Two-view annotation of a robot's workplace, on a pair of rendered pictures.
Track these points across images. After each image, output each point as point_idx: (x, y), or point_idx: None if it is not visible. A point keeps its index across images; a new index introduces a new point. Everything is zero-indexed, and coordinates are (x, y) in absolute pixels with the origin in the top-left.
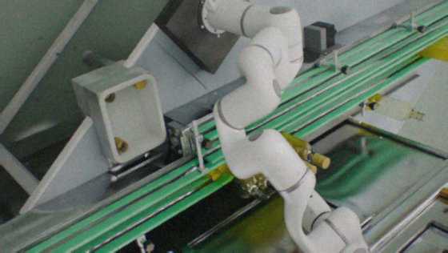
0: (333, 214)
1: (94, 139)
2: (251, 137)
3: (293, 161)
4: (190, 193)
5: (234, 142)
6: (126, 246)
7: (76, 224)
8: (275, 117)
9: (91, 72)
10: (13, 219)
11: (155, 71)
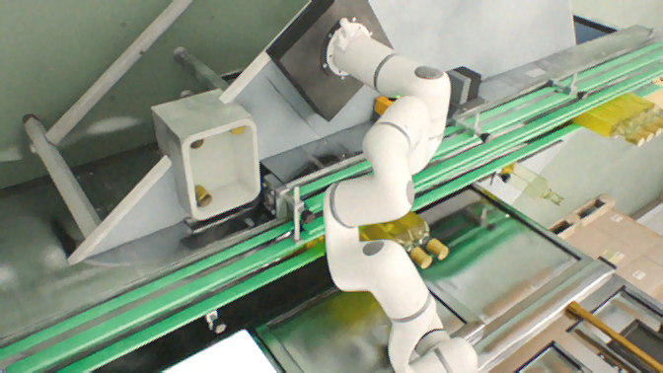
0: (447, 346)
1: (171, 185)
2: (367, 249)
3: (413, 288)
4: (278, 261)
5: (342, 246)
6: None
7: (134, 291)
8: None
9: (178, 101)
10: (57, 271)
11: (257, 111)
